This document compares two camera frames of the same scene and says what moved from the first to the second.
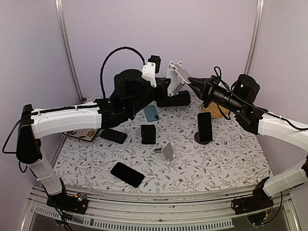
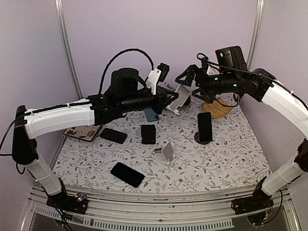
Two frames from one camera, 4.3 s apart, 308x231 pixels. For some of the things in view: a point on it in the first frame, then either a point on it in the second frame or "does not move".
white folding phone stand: [178, 76] to [179, 100]
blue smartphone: [205, 126] does not move
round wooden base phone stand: [197, 139] does not move
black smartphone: [113, 135] does not move
